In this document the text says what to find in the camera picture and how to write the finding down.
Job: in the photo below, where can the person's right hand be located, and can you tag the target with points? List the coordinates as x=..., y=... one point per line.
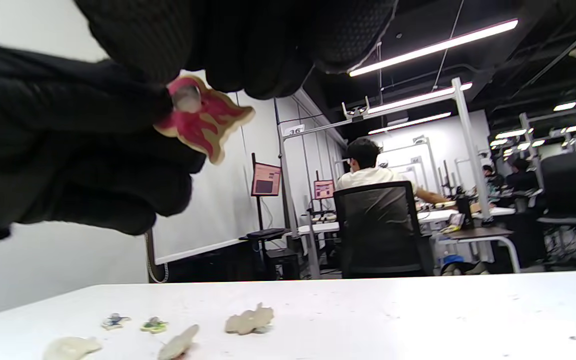
x=68, y=150

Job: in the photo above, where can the pink jellyfish puzzle piece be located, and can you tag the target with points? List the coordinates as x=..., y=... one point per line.
x=203, y=125

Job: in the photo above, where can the blue shark puzzle piece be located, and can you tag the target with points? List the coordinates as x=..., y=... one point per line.
x=114, y=321

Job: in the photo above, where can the green turtle puzzle piece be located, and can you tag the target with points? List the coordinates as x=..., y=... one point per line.
x=154, y=326

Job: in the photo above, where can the wooden whale-shaped puzzle piece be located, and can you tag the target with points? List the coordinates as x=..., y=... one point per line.
x=70, y=347

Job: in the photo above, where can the wooden octopus-shaped puzzle piece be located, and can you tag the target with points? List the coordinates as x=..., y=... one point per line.
x=178, y=342

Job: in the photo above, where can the wooden seahorse-shaped puzzle piece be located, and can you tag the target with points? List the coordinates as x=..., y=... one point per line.
x=248, y=320

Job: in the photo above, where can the large pink-screen monitor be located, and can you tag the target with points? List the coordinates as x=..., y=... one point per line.
x=266, y=180

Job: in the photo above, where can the black monitor stand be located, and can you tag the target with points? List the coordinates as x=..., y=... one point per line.
x=259, y=215

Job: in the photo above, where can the black keyboard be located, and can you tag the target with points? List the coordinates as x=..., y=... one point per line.
x=267, y=233

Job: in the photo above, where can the black computer tower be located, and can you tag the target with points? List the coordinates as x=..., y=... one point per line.
x=283, y=264

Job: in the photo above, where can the small pink-screen monitor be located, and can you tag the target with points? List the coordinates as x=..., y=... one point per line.
x=323, y=189

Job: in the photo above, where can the black mesh office chair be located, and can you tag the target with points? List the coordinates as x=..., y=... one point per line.
x=378, y=225

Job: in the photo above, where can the group of ceiling strip lights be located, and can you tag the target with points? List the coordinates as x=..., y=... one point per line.
x=433, y=47

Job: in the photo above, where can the white-framed rolling side table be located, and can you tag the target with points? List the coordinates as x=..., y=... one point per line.
x=478, y=233

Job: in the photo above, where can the white metal frame rig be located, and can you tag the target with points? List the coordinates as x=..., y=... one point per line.
x=460, y=125

